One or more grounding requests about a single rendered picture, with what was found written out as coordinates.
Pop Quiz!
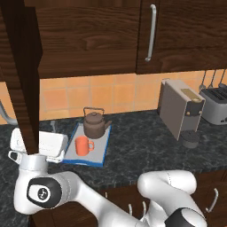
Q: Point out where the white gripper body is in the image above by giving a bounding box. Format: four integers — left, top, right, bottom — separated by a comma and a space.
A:
10, 127, 69, 164

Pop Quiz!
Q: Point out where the orange mug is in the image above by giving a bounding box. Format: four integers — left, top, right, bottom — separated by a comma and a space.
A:
74, 135, 96, 157

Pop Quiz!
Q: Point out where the brown kettle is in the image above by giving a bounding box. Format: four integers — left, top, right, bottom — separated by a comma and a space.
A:
82, 106, 114, 140

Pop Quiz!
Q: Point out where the grey tray with blue rim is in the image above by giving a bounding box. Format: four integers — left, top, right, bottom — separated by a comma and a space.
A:
62, 121, 114, 168

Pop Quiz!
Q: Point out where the dark wood base cabinet front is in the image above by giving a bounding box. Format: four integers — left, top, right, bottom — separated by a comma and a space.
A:
29, 182, 155, 227

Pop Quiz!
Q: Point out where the open dark wood cabinet door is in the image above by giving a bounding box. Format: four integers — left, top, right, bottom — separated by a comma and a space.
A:
0, 0, 44, 156

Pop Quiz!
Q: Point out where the dark wood base cabinet door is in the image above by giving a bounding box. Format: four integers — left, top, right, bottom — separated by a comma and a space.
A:
196, 170, 227, 227

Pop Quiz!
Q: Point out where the small grey sink fitting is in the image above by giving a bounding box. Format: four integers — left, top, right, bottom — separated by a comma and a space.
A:
50, 120, 58, 133

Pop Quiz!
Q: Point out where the grey curved tap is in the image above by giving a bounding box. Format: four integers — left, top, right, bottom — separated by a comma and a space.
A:
0, 99, 19, 125

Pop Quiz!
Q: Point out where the grey coffee machine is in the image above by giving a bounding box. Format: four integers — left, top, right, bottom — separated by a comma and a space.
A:
157, 78, 207, 149

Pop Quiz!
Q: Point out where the hanging silver utensil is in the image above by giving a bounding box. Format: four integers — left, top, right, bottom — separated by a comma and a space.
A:
217, 68, 227, 90
198, 70, 208, 91
207, 69, 217, 90

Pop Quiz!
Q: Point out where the silver toaster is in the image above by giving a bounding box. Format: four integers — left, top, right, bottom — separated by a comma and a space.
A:
198, 86, 227, 126

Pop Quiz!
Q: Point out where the silver cabinet door handle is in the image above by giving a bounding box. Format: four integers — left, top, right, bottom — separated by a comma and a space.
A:
144, 4, 158, 63

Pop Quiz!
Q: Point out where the silver base cabinet handle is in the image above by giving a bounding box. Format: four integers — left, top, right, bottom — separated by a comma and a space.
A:
205, 187, 220, 214

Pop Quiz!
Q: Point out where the dark wood door with handle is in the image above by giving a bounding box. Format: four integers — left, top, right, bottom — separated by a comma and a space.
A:
136, 0, 227, 75

